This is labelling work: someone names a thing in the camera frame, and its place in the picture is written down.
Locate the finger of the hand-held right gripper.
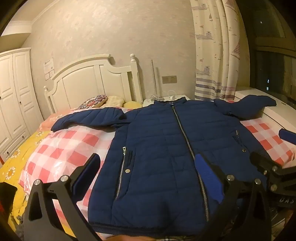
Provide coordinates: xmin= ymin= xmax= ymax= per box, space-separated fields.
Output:
xmin=278 ymin=129 xmax=296 ymax=142
xmin=250 ymin=151 xmax=296 ymax=192

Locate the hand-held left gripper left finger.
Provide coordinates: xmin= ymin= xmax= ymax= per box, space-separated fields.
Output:
xmin=23 ymin=153 xmax=102 ymax=241

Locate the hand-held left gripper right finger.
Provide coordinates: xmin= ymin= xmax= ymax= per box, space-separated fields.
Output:
xmin=195 ymin=153 xmax=272 ymax=241

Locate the navy blue puffer jacket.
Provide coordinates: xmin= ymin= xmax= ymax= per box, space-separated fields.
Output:
xmin=50 ymin=95 xmax=277 ymax=237

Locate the floral patterned pillow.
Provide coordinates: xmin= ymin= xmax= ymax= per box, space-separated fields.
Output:
xmin=76 ymin=95 xmax=109 ymax=110

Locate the cream pillow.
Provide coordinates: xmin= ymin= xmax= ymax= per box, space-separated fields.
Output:
xmin=105 ymin=95 xmax=125 ymax=107

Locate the yellow pillow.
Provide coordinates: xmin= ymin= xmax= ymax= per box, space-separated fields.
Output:
xmin=122 ymin=101 xmax=142 ymax=109

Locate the yellow floral bedsheet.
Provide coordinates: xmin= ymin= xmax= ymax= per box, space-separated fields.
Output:
xmin=0 ymin=109 xmax=77 ymax=239

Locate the white nightstand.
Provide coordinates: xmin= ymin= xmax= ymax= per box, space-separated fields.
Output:
xmin=142 ymin=94 xmax=188 ymax=107

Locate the white wooden headboard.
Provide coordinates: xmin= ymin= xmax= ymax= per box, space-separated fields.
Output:
xmin=43 ymin=54 xmax=143 ymax=114

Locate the dark window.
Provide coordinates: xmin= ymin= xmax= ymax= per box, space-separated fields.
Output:
xmin=236 ymin=0 xmax=296 ymax=100

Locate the white wardrobe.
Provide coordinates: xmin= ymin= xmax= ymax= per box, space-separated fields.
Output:
xmin=0 ymin=47 xmax=44 ymax=160

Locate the grey lamp base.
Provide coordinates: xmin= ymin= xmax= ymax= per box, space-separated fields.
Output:
xmin=150 ymin=59 xmax=165 ymax=101

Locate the printed striped curtain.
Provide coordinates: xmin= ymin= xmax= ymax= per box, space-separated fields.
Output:
xmin=190 ymin=0 xmax=242 ymax=101

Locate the beige wall socket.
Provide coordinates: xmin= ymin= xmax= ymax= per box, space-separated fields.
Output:
xmin=162 ymin=75 xmax=178 ymax=84

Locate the white wall notice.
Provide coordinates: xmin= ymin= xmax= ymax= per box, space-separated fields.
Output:
xmin=43 ymin=58 xmax=55 ymax=75

